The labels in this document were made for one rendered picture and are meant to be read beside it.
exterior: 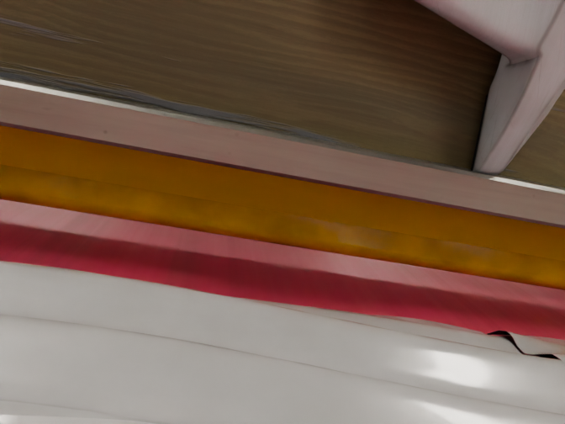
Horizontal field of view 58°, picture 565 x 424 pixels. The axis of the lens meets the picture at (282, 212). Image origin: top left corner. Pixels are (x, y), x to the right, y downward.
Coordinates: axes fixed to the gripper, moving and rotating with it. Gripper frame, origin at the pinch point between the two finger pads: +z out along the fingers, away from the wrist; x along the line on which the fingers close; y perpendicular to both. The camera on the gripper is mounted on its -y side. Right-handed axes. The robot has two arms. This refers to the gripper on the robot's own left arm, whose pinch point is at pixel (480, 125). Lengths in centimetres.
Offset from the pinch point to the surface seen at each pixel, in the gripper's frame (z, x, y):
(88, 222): 5.2, -0.7, 11.4
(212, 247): 5.2, -0.1, 7.6
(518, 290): 5.3, -0.7, -3.4
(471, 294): 5.3, 0.6, -0.9
